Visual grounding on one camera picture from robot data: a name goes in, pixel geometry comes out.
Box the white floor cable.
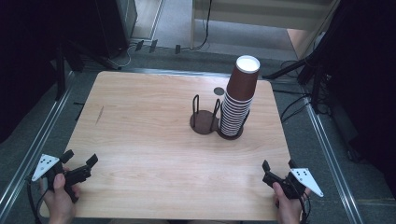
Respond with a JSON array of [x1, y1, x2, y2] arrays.
[[108, 42, 138, 69]]

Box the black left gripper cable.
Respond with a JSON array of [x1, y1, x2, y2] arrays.
[[25, 175, 48, 224]]

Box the aluminium floor rail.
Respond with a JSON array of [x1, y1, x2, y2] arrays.
[[0, 70, 76, 208], [303, 96, 364, 224]]

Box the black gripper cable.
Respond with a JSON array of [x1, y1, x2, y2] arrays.
[[25, 175, 48, 224], [298, 190, 313, 224]]

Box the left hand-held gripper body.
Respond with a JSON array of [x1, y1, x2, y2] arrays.
[[31, 153, 93, 203]]

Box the stack of brown cups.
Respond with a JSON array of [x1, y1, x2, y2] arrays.
[[219, 54, 262, 138]]

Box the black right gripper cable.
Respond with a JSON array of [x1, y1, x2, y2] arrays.
[[298, 190, 313, 224]]

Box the black floor cables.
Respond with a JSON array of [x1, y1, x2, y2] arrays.
[[273, 60, 314, 123]]

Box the black hanging cable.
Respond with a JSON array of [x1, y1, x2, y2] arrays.
[[180, 0, 214, 52]]

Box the black tripod stand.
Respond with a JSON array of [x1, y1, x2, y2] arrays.
[[262, 46, 332, 114]]

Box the person's left hand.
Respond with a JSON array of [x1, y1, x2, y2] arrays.
[[39, 167, 81, 224]]

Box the black stand legs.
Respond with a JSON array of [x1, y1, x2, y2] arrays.
[[55, 39, 123, 101]]

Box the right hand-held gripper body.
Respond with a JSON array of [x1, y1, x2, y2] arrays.
[[262, 167, 324, 200]]

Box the dark brown wire cup holder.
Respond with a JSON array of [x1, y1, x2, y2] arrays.
[[189, 93, 251, 141]]

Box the person's right hand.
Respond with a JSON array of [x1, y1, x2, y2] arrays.
[[273, 181, 311, 224]]

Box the white shelf unit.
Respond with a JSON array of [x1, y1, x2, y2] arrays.
[[190, 0, 341, 61]]

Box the black cabinet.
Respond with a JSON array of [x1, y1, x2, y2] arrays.
[[94, 0, 138, 59]]

